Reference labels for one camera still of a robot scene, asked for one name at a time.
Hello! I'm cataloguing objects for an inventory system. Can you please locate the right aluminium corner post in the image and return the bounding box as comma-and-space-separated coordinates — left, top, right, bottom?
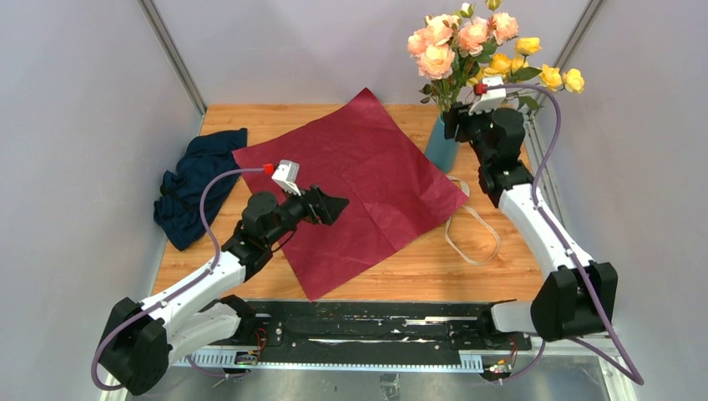
555, 0, 606, 69

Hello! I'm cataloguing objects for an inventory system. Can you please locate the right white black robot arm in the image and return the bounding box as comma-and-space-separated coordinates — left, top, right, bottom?
443, 103, 618, 349

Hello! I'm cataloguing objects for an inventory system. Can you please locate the dark blue crumpled cloth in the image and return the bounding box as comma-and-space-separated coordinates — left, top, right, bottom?
153, 128, 248, 251

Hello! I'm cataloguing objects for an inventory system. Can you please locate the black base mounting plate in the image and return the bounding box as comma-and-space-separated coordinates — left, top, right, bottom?
149, 298, 554, 367

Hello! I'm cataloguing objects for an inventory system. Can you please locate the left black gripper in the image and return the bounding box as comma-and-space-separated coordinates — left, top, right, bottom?
265, 181, 349, 247

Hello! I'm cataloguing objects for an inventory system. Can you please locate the yellow flower stem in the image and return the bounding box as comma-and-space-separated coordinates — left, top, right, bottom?
467, 37, 585, 94

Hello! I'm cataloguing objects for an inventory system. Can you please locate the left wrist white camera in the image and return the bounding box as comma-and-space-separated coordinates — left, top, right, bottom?
263, 160, 303, 196

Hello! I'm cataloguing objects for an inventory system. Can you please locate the maroon wrapping paper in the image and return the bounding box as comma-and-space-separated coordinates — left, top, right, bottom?
233, 89, 467, 301

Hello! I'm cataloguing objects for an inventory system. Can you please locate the aluminium front rail frame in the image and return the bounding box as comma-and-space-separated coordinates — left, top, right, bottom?
99, 309, 637, 401

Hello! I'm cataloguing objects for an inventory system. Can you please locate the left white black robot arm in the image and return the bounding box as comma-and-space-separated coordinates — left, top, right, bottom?
91, 185, 350, 395

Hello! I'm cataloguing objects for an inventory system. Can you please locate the peach flower stem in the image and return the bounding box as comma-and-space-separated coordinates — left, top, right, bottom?
419, 80, 445, 112
454, 1, 519, 69

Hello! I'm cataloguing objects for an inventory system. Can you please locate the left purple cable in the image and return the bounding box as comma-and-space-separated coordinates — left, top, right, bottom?
90, 167, 270, 392

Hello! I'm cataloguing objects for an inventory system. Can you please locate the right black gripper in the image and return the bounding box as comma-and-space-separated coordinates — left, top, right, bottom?
442, 99, 497, 166

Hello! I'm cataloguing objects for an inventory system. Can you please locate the pink yellow flower bunch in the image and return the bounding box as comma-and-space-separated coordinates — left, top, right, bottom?
407, 14, 461, 107

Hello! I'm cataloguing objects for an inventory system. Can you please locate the cream ribbon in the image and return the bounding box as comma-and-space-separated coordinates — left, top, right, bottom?
444, 175, 502, 266

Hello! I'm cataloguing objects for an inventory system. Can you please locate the teal conical vase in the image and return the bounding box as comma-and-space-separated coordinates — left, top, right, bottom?
424, 115, 460, 174

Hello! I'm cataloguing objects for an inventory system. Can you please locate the left aluminium corner post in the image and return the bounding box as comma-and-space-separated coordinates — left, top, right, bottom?
137, 0, 208, 117

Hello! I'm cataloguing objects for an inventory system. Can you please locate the aluminium corner post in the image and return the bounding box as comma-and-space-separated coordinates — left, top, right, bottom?
137, 0, 208, 117
555, 0, 606, 69

